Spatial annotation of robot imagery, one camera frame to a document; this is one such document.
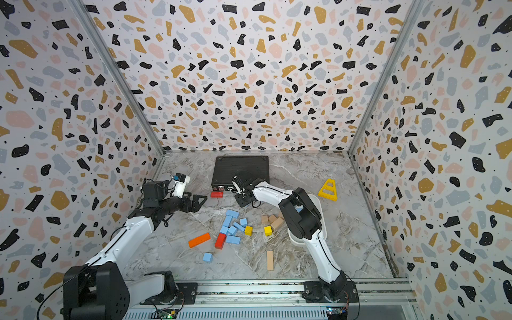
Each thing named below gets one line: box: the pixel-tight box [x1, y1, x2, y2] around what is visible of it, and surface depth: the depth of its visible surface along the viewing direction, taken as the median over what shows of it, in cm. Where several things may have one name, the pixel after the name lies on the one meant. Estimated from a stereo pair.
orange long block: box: [188, 232, 212, 248], surface depth 89 cm
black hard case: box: [211, 156, 270, 192], surface depth 108 cm
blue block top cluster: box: [224, 209, 240, 221], surface depth 97 cm
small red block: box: [210, 191, 224, 198], surface depth 105 cm
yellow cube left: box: [244, 225, 254, 236], surface depth 90 cm
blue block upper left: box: [223, 214, 233, 228], surface depth 94 cm
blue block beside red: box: [226, 234, 242, 245], surface depth 88 cm
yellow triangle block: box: [317, 178, 338, 202], surface depth 105 cm
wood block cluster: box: [261, 214, 284, 230], surface depth 93 cm
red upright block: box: [214, 232, 227, 250], surface depth 87 cm
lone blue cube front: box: [202, 252, 214, 263], surface depth 82 cm
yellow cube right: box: [264, 225, 273, 237], surface depth 90 cm
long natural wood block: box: [266, 250, 274, 271], surface depth 83 cm
